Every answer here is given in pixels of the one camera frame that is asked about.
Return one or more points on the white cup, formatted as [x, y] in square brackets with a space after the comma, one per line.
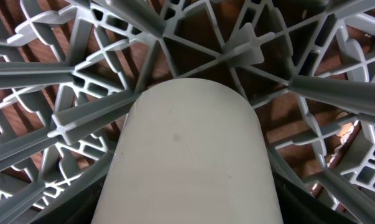
[191, 151]

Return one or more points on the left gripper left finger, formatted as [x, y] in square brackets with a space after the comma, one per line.
[79, 209]

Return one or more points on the grey dishwasher rack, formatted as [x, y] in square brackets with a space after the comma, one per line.
[75, 73]

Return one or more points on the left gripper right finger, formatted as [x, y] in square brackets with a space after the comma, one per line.
[299, 207]

